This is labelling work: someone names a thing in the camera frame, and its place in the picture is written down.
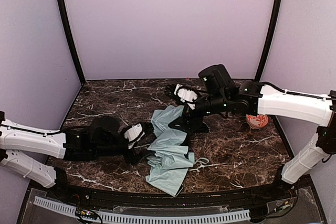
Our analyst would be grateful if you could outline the black and mint umbrella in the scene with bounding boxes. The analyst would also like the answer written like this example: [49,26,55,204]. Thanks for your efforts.
[145,105,197,197]

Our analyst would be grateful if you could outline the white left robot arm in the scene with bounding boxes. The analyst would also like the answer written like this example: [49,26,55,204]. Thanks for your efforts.
[1,112,153,189]

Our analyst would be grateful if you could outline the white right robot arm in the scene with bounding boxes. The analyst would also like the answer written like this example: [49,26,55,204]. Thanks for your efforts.
[165,64,335,188]

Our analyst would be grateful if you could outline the orange patterned ceramic bowl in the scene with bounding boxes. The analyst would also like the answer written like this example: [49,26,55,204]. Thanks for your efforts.
[246,114,269,129]

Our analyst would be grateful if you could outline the grey slotted cable duct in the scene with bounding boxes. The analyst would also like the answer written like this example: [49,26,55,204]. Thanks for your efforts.
[33,196,250,223]

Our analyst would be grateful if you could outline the black front table rail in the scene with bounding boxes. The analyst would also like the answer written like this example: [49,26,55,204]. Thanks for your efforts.
[28,176,313,210]

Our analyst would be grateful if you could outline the black right corner post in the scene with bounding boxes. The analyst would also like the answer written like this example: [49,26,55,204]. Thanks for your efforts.
[254,0,282,81]

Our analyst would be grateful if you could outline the black corner post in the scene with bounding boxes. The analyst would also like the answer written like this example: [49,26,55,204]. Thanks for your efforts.
[254,0,282,81]
[57,0,86,85]

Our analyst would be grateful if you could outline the black left corner post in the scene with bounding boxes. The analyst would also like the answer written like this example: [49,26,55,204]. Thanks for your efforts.
[57,0,86,85]

